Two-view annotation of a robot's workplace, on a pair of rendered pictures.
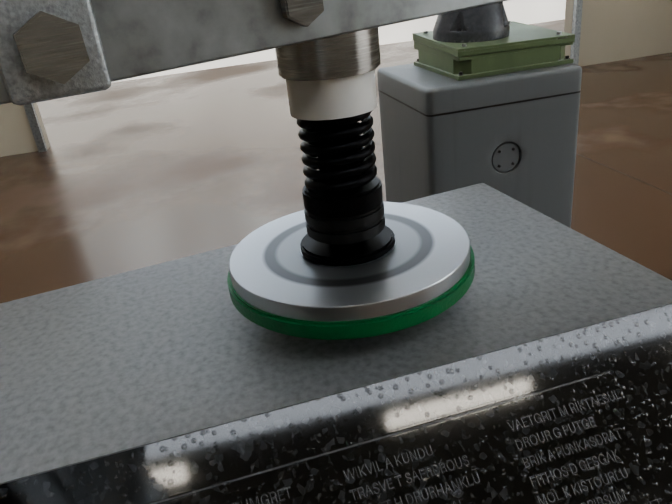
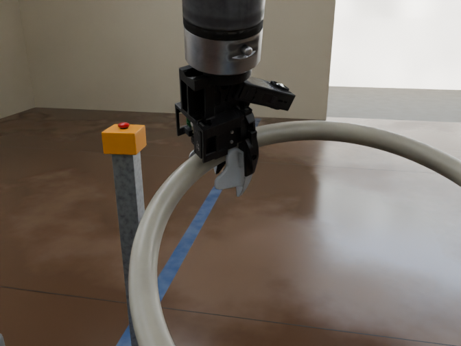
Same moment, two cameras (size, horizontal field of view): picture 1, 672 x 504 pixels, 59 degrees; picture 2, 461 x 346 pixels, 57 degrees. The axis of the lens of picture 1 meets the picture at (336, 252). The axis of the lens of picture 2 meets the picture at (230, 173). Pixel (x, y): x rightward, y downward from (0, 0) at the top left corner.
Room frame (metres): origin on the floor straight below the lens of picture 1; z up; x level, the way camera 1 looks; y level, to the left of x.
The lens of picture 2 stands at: (0.75, -0.17, 1.45)
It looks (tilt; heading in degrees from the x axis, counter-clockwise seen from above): 20 degrees down; 292
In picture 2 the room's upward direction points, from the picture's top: straight up
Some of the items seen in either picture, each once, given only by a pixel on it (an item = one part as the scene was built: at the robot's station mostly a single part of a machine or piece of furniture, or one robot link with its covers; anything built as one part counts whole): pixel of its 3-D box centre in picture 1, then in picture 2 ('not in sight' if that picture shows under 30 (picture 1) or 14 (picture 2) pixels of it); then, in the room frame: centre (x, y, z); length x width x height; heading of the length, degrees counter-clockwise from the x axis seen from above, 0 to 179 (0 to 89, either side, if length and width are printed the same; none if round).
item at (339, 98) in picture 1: (331, 87); not in sight; (0.48, -0.01, 1.04); 0.07 x 0.07 x 0.04
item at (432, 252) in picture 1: (348, 251); not in sight; (0.48, -0.01, 0.89); 0.21 x 0.21 x 0.01
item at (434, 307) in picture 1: (348, 254); not in sight; (0.48, -0.01, 0.89); 0.22 x 0.22 x 0.04
